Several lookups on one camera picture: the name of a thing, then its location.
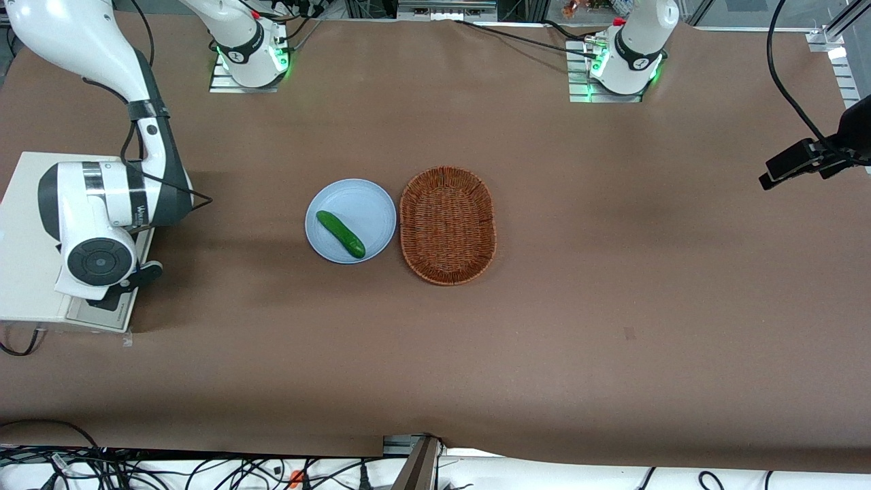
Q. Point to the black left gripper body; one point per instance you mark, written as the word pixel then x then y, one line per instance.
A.
pixel 855 129

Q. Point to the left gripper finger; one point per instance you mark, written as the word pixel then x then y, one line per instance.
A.
pixel 789 163
pixel 833 168

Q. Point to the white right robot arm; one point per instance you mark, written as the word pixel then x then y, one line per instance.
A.
pixel 88 197

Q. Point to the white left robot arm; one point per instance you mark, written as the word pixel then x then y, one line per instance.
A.
pixel 636 41

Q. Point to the white toaster oven body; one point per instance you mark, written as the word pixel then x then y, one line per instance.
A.
pixel 24 272

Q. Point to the slotted aluminium plate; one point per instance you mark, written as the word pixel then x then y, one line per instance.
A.
pixel 846 82

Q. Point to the green cucumber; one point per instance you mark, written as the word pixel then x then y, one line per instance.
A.
pixel 340 233

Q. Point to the brown table cover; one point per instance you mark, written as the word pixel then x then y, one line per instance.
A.
pixel 612 272

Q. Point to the light blue round plate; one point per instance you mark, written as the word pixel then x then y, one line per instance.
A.
pixel 360 204

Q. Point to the brown oval wicker basket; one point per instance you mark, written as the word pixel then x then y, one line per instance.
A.
pixel 446 224

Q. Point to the dark metal bar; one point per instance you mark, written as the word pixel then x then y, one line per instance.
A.
pixel 416 469

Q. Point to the aluminium frame bracket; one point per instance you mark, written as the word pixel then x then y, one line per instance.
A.
pixel 827 37

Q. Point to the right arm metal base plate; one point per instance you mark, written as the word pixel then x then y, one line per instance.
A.
pixel 221 85

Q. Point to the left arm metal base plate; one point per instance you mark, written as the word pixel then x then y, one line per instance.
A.
pixel 577 75

